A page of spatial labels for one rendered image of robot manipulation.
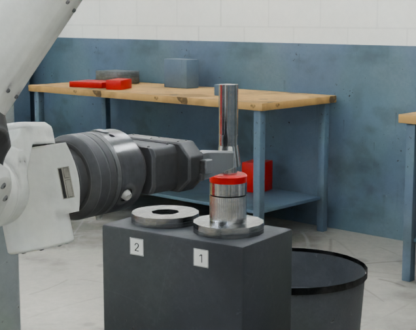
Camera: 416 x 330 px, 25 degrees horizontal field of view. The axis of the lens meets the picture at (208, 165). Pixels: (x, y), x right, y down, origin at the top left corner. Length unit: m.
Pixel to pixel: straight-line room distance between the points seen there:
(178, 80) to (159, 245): 5.46
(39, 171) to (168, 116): 6.28
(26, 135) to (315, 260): 2.32
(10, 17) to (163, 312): 0.66
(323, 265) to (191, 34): 4.08
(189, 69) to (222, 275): 5.48
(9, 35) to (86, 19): 7.20
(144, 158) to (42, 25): 0.40
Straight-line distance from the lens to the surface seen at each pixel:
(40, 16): 0.64
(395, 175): 6.01
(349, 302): 2.80
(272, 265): 1.19
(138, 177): 0.99
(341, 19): 6.17
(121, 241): 1.24
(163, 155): 1.02
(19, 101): 8.19
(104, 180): 0.95
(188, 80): 6.59
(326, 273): 3.12
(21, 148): 0.86
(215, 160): 1.07
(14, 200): 0.83
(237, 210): 1.18
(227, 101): 1.17
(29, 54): 0.65
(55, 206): 0.92
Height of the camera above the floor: 1.38
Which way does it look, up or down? 9 degrees down
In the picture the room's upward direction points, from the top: straight up
